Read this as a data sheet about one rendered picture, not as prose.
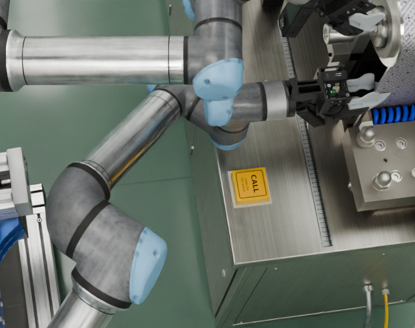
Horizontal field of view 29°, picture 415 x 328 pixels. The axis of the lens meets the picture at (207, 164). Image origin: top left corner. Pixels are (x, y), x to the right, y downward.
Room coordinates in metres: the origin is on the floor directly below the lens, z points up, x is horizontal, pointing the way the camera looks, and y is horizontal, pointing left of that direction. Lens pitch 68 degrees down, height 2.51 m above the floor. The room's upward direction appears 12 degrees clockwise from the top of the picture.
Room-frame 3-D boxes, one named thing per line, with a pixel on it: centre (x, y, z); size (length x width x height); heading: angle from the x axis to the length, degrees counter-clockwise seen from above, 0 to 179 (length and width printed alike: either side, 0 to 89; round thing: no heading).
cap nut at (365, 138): (0.71, -0.30, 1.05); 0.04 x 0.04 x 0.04
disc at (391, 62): (0.83, -0.27, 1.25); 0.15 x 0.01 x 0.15; 20
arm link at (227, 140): (0.69, -0.01, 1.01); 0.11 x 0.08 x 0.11; 67
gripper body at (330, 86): (0.74, -0.18, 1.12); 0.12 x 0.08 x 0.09; 110
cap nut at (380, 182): (0.62, -0.34, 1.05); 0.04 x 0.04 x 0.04
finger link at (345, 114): (0.74, -0.24, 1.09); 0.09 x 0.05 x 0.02; 108
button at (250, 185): (0.60, -0.10, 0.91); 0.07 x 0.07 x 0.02; 20
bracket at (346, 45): (0.85, -0.21, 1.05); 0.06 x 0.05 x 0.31; 110
